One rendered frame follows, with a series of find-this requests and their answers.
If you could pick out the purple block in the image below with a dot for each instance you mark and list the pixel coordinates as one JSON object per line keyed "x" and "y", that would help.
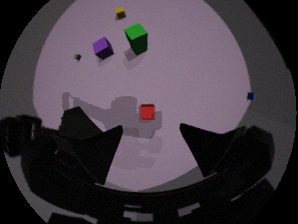
{"x": 102, "y": 48}

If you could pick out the small yellow cube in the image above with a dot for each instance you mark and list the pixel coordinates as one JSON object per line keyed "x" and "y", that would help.
{"x": 120, "y": 13}

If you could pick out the small blue block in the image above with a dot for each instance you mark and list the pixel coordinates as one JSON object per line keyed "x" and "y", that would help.
{"x": 251, "y": 96}

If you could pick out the red block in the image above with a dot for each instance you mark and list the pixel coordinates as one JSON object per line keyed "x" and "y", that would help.
{"x": 148, "y": 111}

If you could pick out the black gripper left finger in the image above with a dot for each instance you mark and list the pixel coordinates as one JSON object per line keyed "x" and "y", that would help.
{"x": 95, "y": 154}

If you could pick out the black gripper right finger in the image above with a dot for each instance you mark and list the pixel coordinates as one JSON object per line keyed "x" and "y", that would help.
{"x": 208, "y": 148}

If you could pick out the green block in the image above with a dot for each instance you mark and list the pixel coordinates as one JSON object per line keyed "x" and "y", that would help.
{"x": 136, "y": 35}
{"x": 143, "y": 48}

